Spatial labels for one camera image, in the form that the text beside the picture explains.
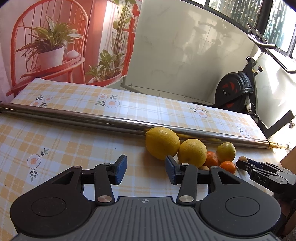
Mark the printed red room backdrop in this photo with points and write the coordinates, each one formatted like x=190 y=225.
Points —
x=85 y=42

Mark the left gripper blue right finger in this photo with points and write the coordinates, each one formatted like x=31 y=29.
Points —
x=188 y=176

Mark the orange tangerine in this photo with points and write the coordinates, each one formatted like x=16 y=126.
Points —
x=211 y=159
x=228 y=166

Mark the round yellow lemon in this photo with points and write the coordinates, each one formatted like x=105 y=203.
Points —
x=192 y=151

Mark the black exercise bike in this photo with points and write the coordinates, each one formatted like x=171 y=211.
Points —
x=236 y=92

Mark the brown kiwi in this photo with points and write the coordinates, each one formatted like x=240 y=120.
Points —
x=243 y=158
x=204 y=168

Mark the large yellow lemon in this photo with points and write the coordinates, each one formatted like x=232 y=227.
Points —
x=161 y=142

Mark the long steel pole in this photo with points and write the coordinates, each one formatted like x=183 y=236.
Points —
x=135 y=127

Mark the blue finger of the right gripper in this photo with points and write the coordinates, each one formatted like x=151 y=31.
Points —
x=243 y=165
x=254 y=163

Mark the orange plaid floral tablecloth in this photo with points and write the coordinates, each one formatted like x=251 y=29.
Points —
x=33 y=151

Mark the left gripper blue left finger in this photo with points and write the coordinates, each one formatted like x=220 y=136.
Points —
x=103 y=176

